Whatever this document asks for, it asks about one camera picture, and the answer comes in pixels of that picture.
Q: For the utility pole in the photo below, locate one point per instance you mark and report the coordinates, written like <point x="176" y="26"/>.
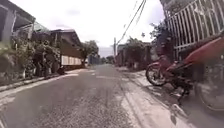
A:
<point x="115" y="47"/>

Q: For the distant building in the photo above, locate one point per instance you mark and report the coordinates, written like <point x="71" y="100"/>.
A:
<point x="94" y="60"/>

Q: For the tree with dense crown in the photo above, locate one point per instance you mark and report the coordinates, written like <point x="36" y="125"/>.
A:
<point x="135" y="50"/>

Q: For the grey concrete road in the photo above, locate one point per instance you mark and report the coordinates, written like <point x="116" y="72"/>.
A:
<point x="90" y="100"/>

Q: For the green bushes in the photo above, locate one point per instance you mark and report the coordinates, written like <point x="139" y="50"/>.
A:
<point x="30" y="56"/>

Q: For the raised kerb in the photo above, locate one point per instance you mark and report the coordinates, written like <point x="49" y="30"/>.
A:
<point x="26" y="81"/>

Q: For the white metal gate fence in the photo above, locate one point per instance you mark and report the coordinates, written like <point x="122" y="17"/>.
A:
<point x="193" y="23"/>

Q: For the large red motorcycle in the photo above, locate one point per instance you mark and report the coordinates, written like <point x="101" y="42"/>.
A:
<point x="203" y="66"/>

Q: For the building with grey roof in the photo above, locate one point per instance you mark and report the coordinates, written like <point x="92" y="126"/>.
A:
<point x="13" y="23"/>

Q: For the reddish wall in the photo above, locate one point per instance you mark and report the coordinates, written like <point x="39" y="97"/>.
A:
<point x="146" y="56"/>

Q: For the brown house with pale wall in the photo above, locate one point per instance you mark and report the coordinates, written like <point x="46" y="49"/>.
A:
<point x="68" y="48"/>

